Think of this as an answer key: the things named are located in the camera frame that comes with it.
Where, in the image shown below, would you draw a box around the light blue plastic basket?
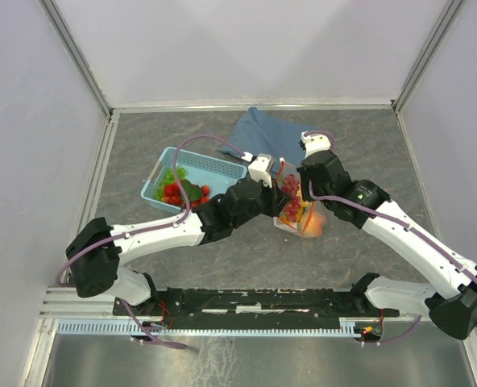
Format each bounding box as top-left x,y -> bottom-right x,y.
141,147 -> 247,214

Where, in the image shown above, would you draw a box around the yellow toy pear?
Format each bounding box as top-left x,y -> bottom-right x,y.
297,189 -> 309,208

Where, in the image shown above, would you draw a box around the clear zip bag orange zipper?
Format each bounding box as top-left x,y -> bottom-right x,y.
273,157 -> 327,239

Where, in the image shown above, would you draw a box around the orange-red toy peach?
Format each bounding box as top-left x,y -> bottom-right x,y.
299,212 -> 326,238

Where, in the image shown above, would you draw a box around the green toy grapes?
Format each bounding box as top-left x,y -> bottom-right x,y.
155,168 -> 180,201

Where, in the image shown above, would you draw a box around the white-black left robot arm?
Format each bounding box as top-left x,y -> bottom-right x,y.
66,178 -> 290,314

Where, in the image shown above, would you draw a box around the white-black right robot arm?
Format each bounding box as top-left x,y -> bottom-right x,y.
297,150 -> 477,340

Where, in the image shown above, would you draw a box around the red toy strawberry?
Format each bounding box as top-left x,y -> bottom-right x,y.
161,183 -> 183,206
200,185 -> 211,204

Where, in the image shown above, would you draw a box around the green toy leaves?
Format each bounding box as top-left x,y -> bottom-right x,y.
181,179 -> 204,202

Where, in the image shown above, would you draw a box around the blue folded cloth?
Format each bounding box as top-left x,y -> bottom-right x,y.
226,107 -> 317,172

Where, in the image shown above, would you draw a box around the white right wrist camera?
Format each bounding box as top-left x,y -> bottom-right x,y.
300,131 -> 335,158

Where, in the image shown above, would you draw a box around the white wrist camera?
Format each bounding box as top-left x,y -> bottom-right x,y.
300,131 -> 335,158
241,152 -> 275,188

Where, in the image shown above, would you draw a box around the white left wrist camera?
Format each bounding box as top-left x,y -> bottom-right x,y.
241,152 -> 275,188

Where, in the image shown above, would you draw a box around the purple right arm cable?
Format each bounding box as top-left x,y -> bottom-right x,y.
299,129 -> 477,346

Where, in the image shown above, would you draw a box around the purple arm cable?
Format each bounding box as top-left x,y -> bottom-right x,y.
299,129 -> 477,346
56,135 -> 255,350

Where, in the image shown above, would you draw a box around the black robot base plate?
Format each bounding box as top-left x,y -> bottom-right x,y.
131,288 -> 400,331

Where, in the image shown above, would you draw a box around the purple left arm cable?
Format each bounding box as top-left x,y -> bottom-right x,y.
56,135 -> 255,350

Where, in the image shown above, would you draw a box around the light blue cable duct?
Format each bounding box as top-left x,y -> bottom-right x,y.
56,317 -> 364,338

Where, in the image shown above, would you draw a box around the aluminium frame post right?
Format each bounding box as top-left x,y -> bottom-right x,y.
392,0 -> 465,114

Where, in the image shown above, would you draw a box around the aluminium frame post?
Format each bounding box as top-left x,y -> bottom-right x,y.
38,0 -> 113,116
392,0 -> 465,114

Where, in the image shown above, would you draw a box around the aluminium frame post left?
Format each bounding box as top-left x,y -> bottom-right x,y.
38,0 -> 113,116

